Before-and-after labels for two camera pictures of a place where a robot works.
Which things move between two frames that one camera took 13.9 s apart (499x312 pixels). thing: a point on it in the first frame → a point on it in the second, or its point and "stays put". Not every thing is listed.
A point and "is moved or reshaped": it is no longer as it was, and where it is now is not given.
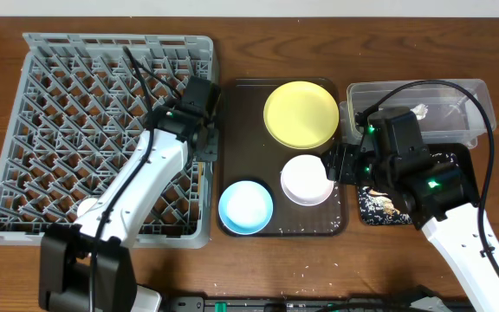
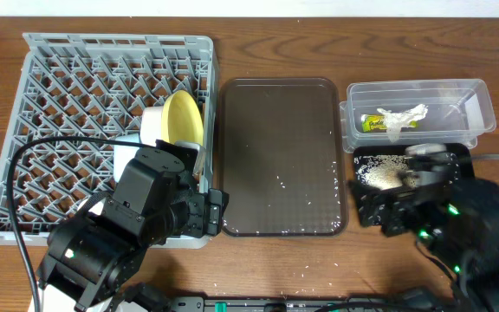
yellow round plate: x=301 y=115 is moved or reshaped
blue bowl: x=245 y=207 → x=124 y=154
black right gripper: x=341 y=163 → x=372 y=208
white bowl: x=304 y=180 is moved or reshaped
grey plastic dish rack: x=80 y=107 stays put
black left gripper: x=208 y=144 → x=211 y=211
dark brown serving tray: x=249 y=152 stays put
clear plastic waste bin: x=452 y=109 stays put
